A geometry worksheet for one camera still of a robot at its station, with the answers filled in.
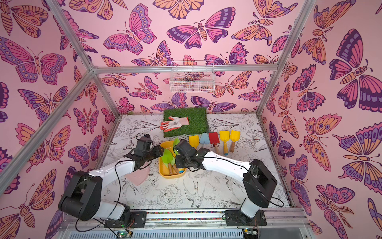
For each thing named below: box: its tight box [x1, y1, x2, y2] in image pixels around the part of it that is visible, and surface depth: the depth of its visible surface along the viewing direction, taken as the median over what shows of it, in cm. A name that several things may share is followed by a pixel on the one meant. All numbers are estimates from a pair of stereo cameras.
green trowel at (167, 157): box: [162, 148, 176, 168], surface depth 96 cm
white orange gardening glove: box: [159, 116, 190, 132], surface depth 112 cm
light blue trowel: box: [199, 132, 210, 144], surface depth 106 cm
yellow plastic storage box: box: [158, 140, 188, 179], surface depth 92 cm
